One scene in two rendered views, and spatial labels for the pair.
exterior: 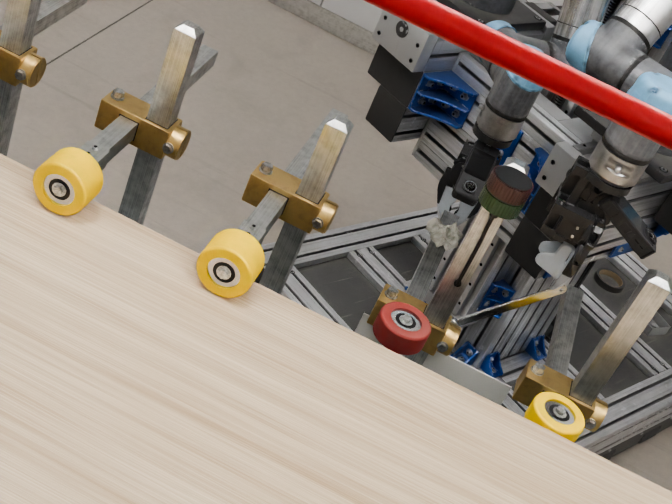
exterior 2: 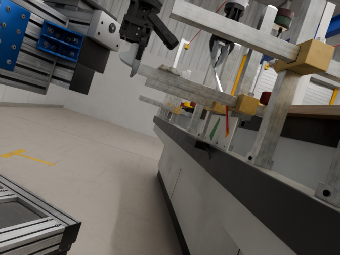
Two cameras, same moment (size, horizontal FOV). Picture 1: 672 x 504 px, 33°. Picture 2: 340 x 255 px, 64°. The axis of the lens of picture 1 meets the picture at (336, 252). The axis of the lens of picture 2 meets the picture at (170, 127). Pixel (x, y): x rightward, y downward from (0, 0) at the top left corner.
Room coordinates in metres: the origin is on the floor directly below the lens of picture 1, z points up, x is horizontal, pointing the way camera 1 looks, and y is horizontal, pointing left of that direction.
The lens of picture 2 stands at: (1.75, 0.64, 0.74)
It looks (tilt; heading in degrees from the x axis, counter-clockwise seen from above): 2 degrees down; 258
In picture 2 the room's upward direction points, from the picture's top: 18 degrees clockwise
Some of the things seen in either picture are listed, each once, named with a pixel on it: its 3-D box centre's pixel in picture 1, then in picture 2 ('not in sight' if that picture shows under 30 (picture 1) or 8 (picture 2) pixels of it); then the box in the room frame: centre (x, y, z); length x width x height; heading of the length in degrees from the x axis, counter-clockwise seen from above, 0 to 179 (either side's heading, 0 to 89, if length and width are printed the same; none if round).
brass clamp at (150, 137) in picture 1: (144, 126); not in sight; (1.43, 0.34, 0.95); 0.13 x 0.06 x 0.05; 86
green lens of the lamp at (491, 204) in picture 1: (502, 199); (280, 24); (1.35, -0.18, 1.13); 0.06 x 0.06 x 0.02
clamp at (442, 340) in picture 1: (414, 323); (241, 105); (1.39, -0.16, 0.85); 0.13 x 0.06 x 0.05; 86
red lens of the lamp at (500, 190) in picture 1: (510, 184); (283, 16); (1.35, -0.18, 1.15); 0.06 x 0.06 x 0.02
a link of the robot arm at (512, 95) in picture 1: (519, 81); not in sight; (1.75, -0.16, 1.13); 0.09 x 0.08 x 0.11; 26
